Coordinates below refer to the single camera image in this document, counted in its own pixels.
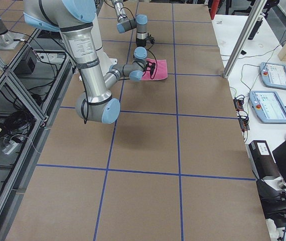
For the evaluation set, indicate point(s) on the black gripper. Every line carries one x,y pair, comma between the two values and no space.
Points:
150,67
141,41

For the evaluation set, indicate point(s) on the pink towel with grey edge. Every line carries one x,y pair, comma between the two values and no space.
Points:
161,71

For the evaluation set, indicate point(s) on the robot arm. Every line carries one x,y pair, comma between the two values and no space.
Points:
124,23
74,20

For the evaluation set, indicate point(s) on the far teach pendant tablet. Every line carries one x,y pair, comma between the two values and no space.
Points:
273,75

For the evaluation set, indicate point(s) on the teach pendant tablet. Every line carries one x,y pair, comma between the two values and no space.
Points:
268,107
273,75

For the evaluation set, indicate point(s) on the near teach pendant tablet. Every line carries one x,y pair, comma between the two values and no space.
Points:
268,107

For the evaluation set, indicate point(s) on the black box with label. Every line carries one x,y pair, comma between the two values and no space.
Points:
265,167

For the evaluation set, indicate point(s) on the white power strip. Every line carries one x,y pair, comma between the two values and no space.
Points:
10,147

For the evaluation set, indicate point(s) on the aluminium side frame rail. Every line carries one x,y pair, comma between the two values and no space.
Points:
33,79

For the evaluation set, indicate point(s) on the aluminium frame post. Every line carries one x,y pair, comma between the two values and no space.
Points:
249,24

